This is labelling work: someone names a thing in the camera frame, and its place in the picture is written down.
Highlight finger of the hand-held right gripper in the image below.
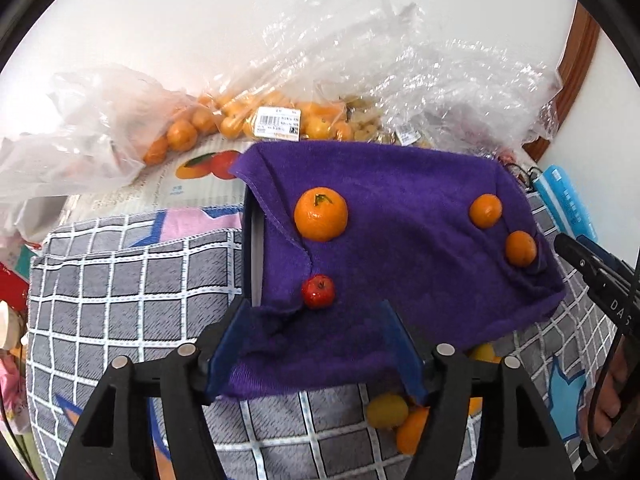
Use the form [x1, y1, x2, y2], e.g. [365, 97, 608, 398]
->
[552, 231, 627, 289]
[574, 235, 635, 277]

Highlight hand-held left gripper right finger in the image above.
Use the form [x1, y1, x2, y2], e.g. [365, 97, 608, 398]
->
[376, 299, 576, 480]

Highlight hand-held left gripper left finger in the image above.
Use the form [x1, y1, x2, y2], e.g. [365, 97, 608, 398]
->
[55, 297, 253, 480]

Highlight small red apple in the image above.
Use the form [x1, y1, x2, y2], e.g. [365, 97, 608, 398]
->
[301, 275, 336, 310]

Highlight black tray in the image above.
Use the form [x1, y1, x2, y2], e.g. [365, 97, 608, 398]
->
[242, 182, 268, 308]

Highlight purple towel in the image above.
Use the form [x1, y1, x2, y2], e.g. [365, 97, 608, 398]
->
[215, 140, 568, 401]

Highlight large mandarin with green stem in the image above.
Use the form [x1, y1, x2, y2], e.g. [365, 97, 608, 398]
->
[293, 186, 349, 242]

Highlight clear bag of pale fruits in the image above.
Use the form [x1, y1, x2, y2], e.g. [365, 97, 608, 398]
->
[345, 97, 426, 148]

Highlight person's right hand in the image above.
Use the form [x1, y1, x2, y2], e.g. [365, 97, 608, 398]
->
[581, 342, 632, 453]

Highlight blue tissue pack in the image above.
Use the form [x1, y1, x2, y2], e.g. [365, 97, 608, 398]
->
[532, 165, 598, 243]

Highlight grey checked blanket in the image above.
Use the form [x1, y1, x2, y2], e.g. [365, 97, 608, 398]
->
[25, 195, 621, 480]

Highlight bag of red cherry tomatoes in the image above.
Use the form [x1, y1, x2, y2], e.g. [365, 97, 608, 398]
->
[492, 147, 531, 168]

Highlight fruit print cardboard sheet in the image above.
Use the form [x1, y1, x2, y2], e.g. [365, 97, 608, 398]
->
[60, 137, 256, 221]

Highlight white cup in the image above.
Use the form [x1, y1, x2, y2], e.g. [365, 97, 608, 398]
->
[0, 300, 26, 350]

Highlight pink printed cloth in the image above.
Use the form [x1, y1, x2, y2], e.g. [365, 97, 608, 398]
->
[0, 350, 31, 436]

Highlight red paper bag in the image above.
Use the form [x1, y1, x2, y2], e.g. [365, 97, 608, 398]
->
[0, 259, 31, 323]

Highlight clear bag of mandarins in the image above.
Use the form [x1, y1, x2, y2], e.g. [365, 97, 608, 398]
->
[195, 87, 356, 143]

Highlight translucent plastic bag with oranges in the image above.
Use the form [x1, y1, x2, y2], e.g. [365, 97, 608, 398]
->
[47, 62, 221, 186]

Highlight clear bags of oranges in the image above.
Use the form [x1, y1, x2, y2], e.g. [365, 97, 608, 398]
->
[215, 0, 561, 151]

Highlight brown wooden door frame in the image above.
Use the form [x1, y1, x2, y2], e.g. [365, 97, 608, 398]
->
[522, 2, 601, 158]

